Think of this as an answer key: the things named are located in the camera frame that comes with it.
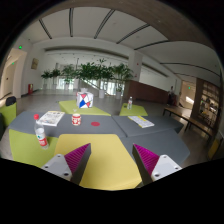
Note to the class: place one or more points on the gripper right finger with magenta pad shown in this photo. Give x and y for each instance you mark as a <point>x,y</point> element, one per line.
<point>151,166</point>

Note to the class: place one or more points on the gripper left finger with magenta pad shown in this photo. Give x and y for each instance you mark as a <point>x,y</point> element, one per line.
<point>71,166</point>

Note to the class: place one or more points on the water bottle with red cap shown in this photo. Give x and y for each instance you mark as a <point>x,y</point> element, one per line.
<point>40,133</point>

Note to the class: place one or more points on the distant clear water bottle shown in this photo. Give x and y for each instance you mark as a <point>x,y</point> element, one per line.
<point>130,102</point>

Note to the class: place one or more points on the yellow booklet on right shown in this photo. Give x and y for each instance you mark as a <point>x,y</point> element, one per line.
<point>142,122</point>

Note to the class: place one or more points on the red and white mug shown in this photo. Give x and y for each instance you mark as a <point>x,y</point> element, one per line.
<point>76,119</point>

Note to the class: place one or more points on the red round coaster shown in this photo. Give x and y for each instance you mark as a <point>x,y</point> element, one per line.
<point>95,124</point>

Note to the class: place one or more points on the magazine on left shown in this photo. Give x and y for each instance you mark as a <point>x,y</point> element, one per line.
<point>51,118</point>

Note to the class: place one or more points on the long wooden bench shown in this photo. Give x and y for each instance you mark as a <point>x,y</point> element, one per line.
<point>190,121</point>

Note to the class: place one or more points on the red white blue geometric box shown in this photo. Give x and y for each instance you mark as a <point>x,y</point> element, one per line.
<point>84,100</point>

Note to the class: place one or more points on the wooden bookshelf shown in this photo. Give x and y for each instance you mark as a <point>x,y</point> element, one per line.
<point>209,104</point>

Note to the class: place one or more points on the green chair with black bag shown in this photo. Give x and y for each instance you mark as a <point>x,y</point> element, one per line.
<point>9,110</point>

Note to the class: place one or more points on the red fire extinguisher box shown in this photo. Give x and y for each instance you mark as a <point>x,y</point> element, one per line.
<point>30,89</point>

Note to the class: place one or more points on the row of potted plants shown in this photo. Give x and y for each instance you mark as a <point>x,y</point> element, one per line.
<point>94,71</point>

